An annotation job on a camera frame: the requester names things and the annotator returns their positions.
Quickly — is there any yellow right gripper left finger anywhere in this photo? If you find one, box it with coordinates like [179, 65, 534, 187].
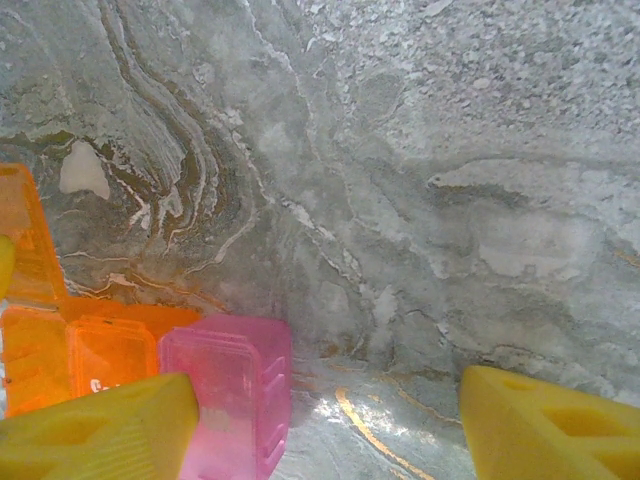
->
[0, 372, 200, 480]

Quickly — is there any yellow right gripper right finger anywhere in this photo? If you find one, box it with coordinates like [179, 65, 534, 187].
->
[459, 364, 640, 480]

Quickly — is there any orange translucent pill box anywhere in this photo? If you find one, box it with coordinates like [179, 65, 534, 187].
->
[0, 162, 202, 419]

